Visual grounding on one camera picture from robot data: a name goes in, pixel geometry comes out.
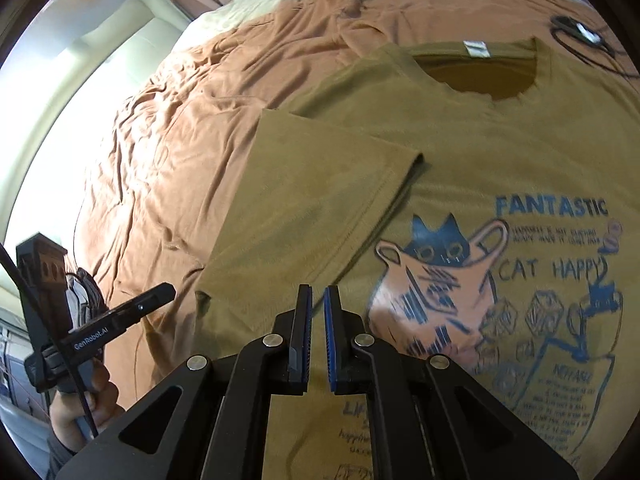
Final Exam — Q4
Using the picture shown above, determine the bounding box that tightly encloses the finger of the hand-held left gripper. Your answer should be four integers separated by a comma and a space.
117, 282, 177, 322

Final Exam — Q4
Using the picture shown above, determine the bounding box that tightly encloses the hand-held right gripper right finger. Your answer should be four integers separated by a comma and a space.
324, 285, 581, 480

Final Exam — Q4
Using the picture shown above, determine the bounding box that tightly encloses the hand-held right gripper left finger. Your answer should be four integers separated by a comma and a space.
55, 285, 313, 480

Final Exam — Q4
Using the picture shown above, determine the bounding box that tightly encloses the olive cat print t-shirt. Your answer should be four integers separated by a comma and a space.
195, 37, 637, 480

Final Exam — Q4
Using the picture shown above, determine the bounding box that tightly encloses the person's left hand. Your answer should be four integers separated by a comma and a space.
49, 360, 126, 443

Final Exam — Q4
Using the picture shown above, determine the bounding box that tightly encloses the orange blanket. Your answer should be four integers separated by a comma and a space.
75, 0, 640, 411

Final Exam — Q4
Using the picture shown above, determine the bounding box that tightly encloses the cream padded headboard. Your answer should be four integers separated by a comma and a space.
0, 0, 193, 211

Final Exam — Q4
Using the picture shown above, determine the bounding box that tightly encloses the small black white device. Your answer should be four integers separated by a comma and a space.
550, 16, 603, 47

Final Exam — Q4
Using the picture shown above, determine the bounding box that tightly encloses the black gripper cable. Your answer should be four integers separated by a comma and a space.
0, 242, 100, 440

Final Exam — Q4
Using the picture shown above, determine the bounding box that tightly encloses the thin black cable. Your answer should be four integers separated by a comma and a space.
550, 17, 640, 82

